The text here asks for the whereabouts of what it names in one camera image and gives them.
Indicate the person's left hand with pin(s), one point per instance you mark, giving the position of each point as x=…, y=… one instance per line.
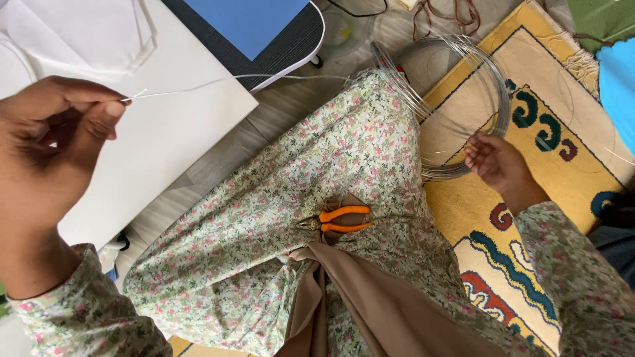
x=39, y=163

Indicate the person's right hand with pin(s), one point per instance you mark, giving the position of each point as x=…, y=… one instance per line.
x=498, y=161

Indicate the yellow patterned rug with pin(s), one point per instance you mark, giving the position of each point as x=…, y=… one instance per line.
x=555, y=163

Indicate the white table foot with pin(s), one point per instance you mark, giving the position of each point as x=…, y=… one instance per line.
x=115, y=244

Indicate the translucent white plastic sheet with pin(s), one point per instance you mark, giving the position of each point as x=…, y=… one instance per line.
x=74, y=34

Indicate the dark grey cloth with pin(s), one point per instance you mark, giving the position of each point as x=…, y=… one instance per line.
x=612, y=233

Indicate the light blue cloth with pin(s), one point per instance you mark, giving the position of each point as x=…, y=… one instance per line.
x=617, y=89

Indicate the white table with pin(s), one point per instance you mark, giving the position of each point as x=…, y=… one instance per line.
x=173, y=124

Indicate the green cloth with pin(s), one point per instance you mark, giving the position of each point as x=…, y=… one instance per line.
x=600, y=20

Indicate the brown scarf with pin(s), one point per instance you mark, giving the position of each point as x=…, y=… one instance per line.
x=372, y=297

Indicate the clear plastic container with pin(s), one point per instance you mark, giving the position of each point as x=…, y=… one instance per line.
x=345, y=32

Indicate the floral green dress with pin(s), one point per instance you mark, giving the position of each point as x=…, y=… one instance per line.
x=297, y=163

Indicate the black caster wheel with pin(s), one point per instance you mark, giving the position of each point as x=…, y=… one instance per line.
x=316, y=61

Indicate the black desk with white edge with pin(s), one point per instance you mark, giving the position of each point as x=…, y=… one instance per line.
x=287, y=54

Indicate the blue board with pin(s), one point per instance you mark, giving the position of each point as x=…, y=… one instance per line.
x=248, y=22

